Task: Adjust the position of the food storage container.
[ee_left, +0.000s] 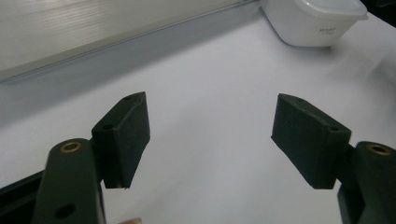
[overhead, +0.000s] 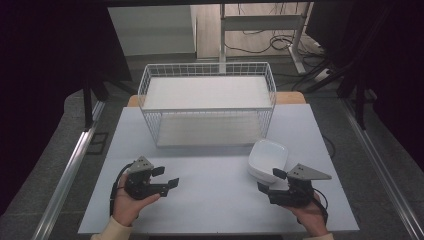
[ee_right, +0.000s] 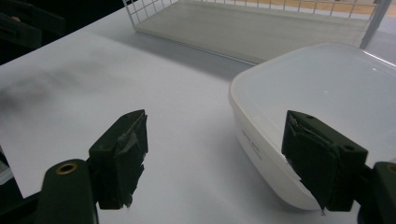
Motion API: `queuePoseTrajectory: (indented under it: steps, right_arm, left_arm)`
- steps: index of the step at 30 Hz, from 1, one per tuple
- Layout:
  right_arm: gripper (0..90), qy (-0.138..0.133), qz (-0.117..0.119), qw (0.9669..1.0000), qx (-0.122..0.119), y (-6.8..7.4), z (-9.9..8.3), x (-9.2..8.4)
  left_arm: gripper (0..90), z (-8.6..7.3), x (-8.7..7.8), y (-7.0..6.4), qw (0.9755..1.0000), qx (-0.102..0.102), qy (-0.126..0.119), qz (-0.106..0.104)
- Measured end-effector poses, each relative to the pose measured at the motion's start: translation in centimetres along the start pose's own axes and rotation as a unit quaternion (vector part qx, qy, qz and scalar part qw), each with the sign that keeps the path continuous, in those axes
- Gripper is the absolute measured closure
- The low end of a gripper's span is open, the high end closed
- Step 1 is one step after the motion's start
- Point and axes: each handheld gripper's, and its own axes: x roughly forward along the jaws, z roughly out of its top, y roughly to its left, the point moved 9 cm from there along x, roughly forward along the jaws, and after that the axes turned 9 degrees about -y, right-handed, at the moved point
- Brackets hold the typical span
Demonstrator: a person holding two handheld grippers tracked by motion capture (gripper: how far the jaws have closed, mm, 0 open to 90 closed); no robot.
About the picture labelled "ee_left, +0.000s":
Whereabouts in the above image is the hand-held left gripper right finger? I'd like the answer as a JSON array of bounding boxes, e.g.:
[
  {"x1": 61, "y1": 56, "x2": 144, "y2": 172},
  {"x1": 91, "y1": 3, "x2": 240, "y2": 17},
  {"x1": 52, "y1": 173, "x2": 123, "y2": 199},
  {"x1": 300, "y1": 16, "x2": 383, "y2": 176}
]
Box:
[{"x1": 270, "y1": 92, "x2": 396, "y2": 224}]

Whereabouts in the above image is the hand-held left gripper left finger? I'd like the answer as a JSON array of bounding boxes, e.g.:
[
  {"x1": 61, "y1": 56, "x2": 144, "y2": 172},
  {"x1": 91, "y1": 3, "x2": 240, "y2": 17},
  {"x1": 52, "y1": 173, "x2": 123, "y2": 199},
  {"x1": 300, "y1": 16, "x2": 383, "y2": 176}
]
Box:
[{"x1": 31, "y1": 91, "x2": 151, "y2": 224}]

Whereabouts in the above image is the white plastic container with lid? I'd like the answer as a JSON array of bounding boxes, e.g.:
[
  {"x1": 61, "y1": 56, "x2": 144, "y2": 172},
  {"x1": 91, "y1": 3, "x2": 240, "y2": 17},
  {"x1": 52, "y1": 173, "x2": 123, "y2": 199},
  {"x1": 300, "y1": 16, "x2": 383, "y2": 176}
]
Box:
[{"x1": 260, "y1": 0, "x2": 369, "y2": 48}]

